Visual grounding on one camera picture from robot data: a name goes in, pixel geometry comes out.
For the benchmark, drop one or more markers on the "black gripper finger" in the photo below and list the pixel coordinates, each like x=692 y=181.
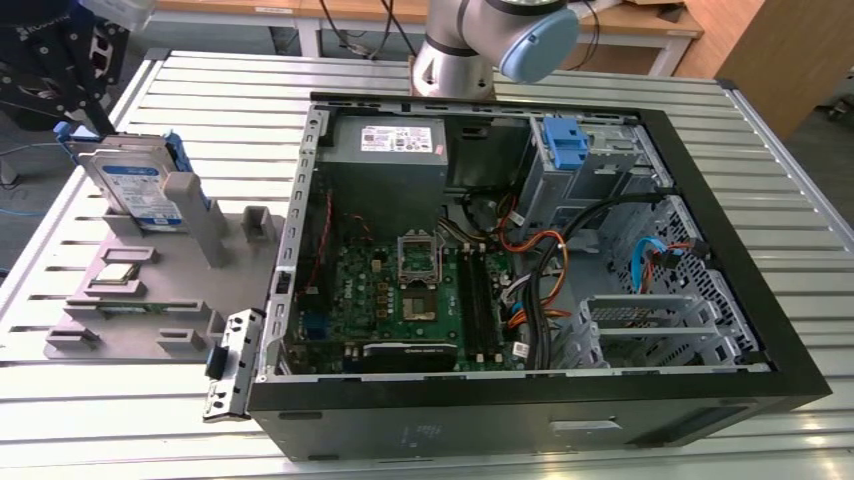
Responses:
x=47 y=80
x=119 y=45

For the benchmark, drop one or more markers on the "hard disk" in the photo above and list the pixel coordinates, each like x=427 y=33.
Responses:
x=136 y=190

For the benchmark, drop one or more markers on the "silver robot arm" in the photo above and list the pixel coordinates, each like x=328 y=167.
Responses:
x=454 y=70

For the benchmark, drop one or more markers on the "long grey desk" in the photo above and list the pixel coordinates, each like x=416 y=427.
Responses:
x=220 y=19

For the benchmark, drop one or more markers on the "silver CPU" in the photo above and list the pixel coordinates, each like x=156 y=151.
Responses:
x=115 y=274

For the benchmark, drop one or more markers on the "grey parts rack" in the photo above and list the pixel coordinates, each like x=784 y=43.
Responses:
x=173 y=290

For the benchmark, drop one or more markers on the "green RAM stick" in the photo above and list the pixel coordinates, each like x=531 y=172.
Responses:
x=129 y=306

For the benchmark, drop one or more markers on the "grey power supply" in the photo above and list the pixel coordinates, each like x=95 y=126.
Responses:
x=394 y=175

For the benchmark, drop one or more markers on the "green motherboard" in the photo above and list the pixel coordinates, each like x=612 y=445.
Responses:
x=360 y=280

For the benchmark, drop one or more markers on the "CPU socket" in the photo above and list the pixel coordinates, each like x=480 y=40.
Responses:
x=420 y=307

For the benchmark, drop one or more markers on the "blue drive carrier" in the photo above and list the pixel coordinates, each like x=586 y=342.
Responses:
x=563 y=140

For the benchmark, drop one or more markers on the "silver drive cage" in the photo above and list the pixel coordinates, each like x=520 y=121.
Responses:
x=543 y=200

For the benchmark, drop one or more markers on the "black RAM slot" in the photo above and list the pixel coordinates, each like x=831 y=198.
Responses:
x=490 y=300
x=471 y=300

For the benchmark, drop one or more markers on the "black graphics card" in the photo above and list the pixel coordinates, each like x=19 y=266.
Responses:
x=407 y=356

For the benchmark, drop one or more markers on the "wooden desk white legs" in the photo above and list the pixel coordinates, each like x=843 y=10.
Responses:
x=654 y=22

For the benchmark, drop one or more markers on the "black PC case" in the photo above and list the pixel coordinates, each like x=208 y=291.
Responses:
x=467 y=415

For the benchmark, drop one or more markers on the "wooden cabinet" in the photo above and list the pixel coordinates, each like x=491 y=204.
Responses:
x=800 y=50

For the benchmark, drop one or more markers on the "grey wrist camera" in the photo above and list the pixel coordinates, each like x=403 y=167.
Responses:
x=123 y=10

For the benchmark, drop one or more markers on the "silver card retention bracket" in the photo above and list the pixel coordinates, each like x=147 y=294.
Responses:
x=240 y=350

